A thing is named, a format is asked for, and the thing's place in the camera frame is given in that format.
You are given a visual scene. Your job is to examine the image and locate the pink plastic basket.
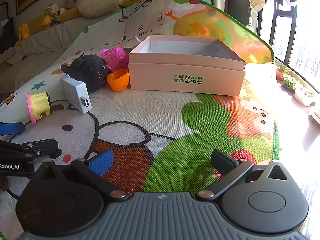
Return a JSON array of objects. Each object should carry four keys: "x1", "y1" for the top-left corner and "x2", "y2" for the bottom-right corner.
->
[{"x1": 100, "y1": 45, "x2": 130, "y2": 72}]

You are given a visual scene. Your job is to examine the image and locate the cartoon printed play mat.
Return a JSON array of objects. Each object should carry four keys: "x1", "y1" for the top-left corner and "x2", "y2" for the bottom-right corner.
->
[{"x1": 0, "y1": 0, "x2": 280, "y2": 240}]

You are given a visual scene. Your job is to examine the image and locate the red potted plant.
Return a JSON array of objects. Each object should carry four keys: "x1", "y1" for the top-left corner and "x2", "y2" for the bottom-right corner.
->
[{"x1": 276, "y1": 64, "x2": 290, "y2": 80}]

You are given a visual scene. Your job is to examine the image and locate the small yellow plush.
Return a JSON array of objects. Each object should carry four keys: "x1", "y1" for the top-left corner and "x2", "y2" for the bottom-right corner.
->
[{"x1": 17, "y1": 23, "x2": 30, "y2": 40}]

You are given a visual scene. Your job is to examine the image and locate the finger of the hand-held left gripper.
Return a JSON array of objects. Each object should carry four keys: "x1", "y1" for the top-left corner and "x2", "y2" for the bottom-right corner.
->
[
  {"x1": 0, "y1": 122, "x2": 25, "y2": 136},
  {"x1": 0, "y1": 138, "x2": 59, "y2": 162}
]

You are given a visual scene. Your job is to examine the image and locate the black plush toy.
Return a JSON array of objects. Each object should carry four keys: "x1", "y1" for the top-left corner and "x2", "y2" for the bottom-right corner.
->
[{"x1": 60, "y1": 54, "x2": 109, "y2": 93}]

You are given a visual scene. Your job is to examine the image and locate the orange plastic cup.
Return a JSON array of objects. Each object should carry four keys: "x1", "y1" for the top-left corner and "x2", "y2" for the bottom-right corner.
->
[{"x1": 107, "y1": 69, "x2": 130, "y2": 92}]

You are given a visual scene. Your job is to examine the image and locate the yellow and pink toy cup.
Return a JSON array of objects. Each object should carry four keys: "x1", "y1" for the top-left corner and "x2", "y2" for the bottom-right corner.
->
[{"x1": 26, "y1": 92, "x2": 52, "y2": 125}]

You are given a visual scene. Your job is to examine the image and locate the green leafy plants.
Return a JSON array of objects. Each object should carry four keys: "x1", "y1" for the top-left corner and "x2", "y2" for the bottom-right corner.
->
[{"x1": 282, "y1": 75, "x2": 297, "y2": 90}]

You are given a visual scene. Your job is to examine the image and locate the white plug-in device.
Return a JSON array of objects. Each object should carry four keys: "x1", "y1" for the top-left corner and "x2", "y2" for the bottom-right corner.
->
[{"x1": 60, "y1": 74, "x2": 92, "y2": 114}]

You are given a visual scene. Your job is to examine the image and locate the small dark framed picture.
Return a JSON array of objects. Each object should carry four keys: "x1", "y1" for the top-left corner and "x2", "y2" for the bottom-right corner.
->
[{"x1": 0, "y1": 2, "x2": 9, "y2": 20}]

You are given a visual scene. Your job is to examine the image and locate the pink cardboard box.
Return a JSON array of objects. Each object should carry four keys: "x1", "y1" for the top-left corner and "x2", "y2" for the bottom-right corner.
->
[{"x1": 128, "y1": 35, "x2": 247, "y2": 97}]

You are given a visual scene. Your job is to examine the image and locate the pale dish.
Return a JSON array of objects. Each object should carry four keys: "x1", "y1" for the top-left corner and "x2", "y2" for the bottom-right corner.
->
[{"x1": 310, "y1": 105, "x2": 320, "y2": 124}]

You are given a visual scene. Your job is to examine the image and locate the banana plush pillow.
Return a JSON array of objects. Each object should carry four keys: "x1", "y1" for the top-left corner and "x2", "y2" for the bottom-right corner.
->
[{"x1": 30, "y1": 0, "x2": 157, "y2": 34}]

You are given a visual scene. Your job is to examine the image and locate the doll in yellow clothes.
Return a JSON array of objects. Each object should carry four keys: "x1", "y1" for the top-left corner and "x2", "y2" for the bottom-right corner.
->
[{"x1": 41, "y1": 4, "x2": 65, "y2": 28}]

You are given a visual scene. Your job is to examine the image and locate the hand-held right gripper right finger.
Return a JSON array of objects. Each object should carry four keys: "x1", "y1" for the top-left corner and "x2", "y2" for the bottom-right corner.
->
[{"x1": 195, "y1": 149, "x2": 290, "y2": 202}]

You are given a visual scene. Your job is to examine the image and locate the white plant pot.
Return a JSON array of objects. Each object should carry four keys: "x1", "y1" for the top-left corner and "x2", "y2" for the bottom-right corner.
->
[{"x1": 294, "y1": 84, "x2": 314, "y2": 107}]

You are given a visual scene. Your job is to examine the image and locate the beige sofa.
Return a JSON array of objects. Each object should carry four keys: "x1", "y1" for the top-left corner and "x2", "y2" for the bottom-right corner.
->
[{"x1": 0, "y1": 15, "x2": 125, "y2": 93}]

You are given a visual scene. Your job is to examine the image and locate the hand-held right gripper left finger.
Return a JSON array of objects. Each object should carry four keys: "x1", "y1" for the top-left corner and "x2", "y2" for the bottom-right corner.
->
[{"x1": 35, "y1": 149, "x2": 129, "y2": 202}]

